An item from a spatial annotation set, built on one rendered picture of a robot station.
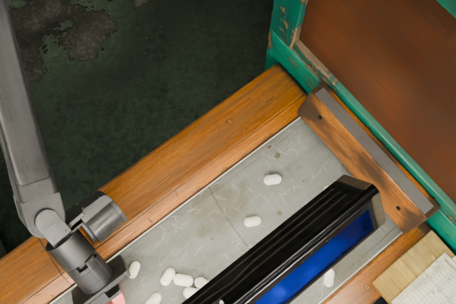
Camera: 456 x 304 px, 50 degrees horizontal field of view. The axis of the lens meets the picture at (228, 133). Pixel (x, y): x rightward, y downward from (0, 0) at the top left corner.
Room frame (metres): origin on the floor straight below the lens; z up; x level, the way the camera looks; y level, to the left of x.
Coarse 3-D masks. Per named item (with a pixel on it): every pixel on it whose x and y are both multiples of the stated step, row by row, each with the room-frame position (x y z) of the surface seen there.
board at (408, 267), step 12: (420, 240) 0.12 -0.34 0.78; (432, 240) 0.12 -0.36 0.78; (408, 252) 0.10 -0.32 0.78; (420, 252) 0.09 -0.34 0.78; (432, 252) 0.09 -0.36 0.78; (396, 264) 0.08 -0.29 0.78; (408, 264) 0.08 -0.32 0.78; (420, 264) 0.07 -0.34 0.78; (384, 276) 0.06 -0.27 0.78; (396, 276) 0.05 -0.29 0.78; (408, 276) 0.05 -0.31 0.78; (384, 288) 0.03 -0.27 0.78; (396, 288) 0.03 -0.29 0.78
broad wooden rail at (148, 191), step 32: (256, 96) 0.42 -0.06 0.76; (288, 96) 0.41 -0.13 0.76; (192, 128) 0.35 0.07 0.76; (224, 128) 0.35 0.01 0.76; (256, 128) 0.35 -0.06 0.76; (160, 160) 0.29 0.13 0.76; (192, 160) 0.28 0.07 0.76; (224, 160) 0.28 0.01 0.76; (128, 192) 0.22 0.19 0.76; (160, 192) 0.22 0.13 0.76; (192, 192) 0.22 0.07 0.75; (128, 224) 0.16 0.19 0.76; (32, 256) 0.11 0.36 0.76; (0, 288) 0.05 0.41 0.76; (32, 288) 0.05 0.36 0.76; (64, 288) 0.05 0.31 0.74
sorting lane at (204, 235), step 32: (288, 128) 0.35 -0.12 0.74; (256, 160) 0.29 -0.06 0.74; (288, 160) 0.29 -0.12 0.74; (320, 160) 0.28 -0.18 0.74; (224, 192) 0.22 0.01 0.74; (256, 192) 0.22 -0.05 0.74; (288, 192) 0.22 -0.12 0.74; (320, 192) 0.22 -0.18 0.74; (160, 224) 0.17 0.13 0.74; (192, 224) 0.16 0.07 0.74; (224, 224) 0.16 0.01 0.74; (384, 224) 0.15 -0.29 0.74; (128, 256) 0.11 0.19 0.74; (160, 256) 0.10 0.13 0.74; (192, 256) 0.10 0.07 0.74; (224, 256) 0.10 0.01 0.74; (352, 256) 0.09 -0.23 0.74; (128, 288) 0.05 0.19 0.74; (160, 288) 0.05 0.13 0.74; (320, 288) 0.04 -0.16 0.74
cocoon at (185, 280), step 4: (176, 276) 0.07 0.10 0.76; (180, 276) 0.07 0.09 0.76; (184, 276) 0.07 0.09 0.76; (188, 276) 0.07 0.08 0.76; (176, 280) 0.06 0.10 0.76; (180, 280) 0.06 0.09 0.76; (184, 280) 0.06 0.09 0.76; (188, 280) 0.06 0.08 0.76; (192, 280) 0.06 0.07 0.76; (176, 284) 0.05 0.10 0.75; (180, 284) 0.05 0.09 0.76; (184, 284) 0.05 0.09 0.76; (188, 284) 0.05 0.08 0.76
